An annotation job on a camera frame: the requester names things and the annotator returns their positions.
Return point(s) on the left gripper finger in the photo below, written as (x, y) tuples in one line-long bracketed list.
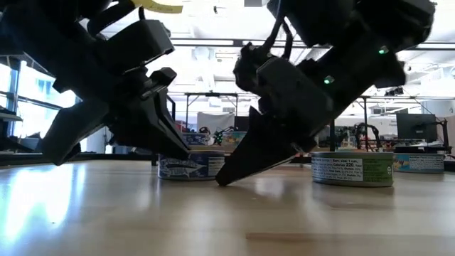
[(71, 131), (167, 135)]

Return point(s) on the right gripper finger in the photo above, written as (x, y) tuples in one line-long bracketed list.
[(306, 145), (256, 153)]

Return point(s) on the blue label tuna can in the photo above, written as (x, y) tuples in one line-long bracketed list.
[(195, 139), (199, 167)]

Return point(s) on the green label tuna can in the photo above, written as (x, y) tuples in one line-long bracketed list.
[(355, 170)]

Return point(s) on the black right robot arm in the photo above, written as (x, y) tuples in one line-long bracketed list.
[(355, 25)]

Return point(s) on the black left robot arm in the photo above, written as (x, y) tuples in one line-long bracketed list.
[(42, 42)]

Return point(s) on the black panel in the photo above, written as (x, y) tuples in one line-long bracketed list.
[(241, 123)]

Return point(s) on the dark chair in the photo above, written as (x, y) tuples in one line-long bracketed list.
[(32, 139)]

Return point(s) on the large window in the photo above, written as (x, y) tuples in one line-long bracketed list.
[(25, 117)]

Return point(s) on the white cloth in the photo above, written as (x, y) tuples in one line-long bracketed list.
[(217, 121)]

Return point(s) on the black background gantry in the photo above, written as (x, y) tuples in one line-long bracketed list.
[(211, 94), (365, 117)]

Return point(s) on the grey desk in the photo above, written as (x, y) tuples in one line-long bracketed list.
[(9, 116)]

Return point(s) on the overhead light bar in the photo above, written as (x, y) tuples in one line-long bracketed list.
[(213, 42)]

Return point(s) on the yellow tape strip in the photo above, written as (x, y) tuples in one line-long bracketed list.
[(158, 5)]

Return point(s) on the background work table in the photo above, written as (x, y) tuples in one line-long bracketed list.
[(416, 146)]

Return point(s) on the black computer monitor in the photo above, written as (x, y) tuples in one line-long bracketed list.
[(416, 128)]

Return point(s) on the wooden shelf with black frame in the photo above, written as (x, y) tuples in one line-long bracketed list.
[(332, 137)]

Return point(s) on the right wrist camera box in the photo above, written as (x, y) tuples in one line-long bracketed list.
[(249, 67)]

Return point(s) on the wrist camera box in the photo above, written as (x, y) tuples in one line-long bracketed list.
[(249, 67), (138, 44)]

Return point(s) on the black aluminium table frame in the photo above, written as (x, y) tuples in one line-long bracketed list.
[(21, 160)]

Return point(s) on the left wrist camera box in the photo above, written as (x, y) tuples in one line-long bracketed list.
[(138, 44)]

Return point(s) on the black ceiling camera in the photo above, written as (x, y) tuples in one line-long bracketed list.
[(394, 91)]

